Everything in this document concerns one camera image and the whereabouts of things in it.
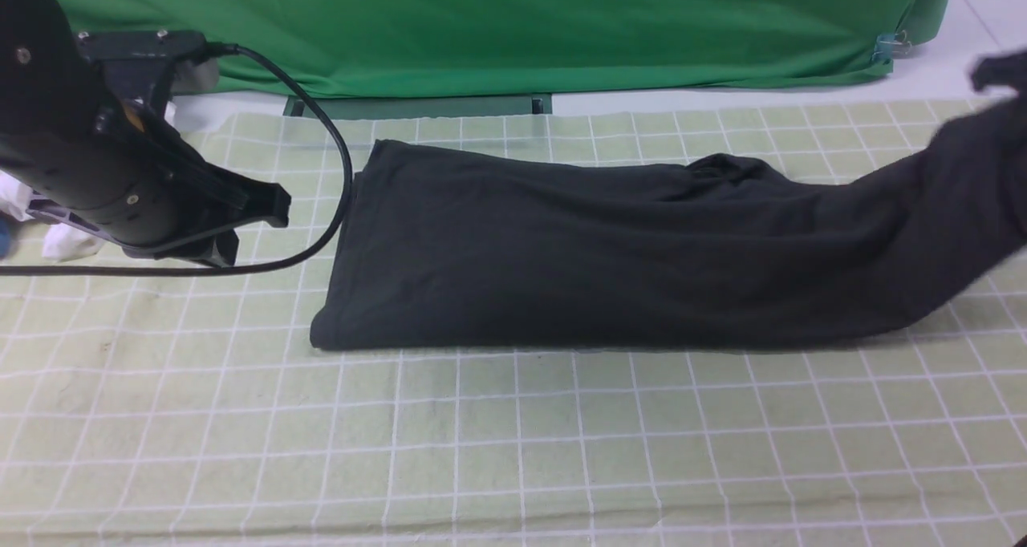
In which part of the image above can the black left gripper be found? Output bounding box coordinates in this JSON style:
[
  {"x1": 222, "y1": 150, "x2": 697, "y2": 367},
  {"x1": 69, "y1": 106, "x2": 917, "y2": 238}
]
[{"x1": 2, "y1": 0, "x2": 292, "y2": 268}]

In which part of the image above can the crumpled white shirt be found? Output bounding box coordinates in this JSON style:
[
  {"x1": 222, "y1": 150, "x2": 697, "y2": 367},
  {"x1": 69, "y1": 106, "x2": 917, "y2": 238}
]
[{"x1": 2, "y1": 99, "x2": 181, "y2": 262}]

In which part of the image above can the blue object at edge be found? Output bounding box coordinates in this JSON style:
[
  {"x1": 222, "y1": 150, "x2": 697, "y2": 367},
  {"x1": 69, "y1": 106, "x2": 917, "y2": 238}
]
[{"x1": 0, "y1": 214, "x2": 14, "y2": 261}]

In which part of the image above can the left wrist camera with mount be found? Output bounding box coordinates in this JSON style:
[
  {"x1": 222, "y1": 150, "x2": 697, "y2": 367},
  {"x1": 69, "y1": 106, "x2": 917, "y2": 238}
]
[{"x1": 77, "y1": 30, "x2": 220, "y2": 117}]

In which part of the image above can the green backdrop cloth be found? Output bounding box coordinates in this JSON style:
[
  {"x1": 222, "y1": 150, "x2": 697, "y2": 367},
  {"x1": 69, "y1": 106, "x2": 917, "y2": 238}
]
[{"x1": 59, "y1": 0, "x2": 948, "y2": 97}]

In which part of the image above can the teal binder clip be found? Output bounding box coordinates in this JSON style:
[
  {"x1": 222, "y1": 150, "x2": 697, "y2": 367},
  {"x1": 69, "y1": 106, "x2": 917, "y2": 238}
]
[{"x1": 871, "y1": 30, "x2": 914, "y2": 64}]

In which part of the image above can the dark gray long-sleeve top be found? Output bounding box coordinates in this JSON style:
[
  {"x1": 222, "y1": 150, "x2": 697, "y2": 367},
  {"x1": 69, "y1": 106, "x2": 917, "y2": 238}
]
[{"x1": 311, "y1": 99, "x2": 1025, "y2": 352}]

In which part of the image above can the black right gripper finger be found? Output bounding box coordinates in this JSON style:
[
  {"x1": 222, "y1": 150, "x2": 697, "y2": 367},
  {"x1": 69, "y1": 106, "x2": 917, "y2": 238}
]
[{"x1": 969, "y1": 50, "x2": 1026, "y2": 97}]

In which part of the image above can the black left camera cable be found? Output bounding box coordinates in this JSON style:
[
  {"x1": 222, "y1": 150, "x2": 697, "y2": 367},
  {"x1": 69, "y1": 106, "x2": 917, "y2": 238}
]
[{"x1": 0, "y1": 43, "x2": 355, "y2": 278}]

